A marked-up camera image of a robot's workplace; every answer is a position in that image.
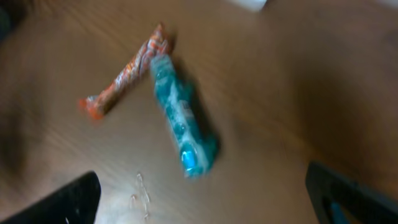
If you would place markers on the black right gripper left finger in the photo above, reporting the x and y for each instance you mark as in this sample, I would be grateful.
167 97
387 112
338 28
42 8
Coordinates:
76 202

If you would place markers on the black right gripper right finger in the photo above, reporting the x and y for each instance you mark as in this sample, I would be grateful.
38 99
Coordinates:
330 192

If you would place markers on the blue Listerine mouthwash bottle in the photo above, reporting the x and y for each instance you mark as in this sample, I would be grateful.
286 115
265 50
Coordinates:
196 149

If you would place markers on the orange red snack stick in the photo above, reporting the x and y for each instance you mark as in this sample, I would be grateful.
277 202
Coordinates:
97 106

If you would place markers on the white barcode scanner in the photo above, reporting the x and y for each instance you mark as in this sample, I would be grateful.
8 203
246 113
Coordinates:
251 5

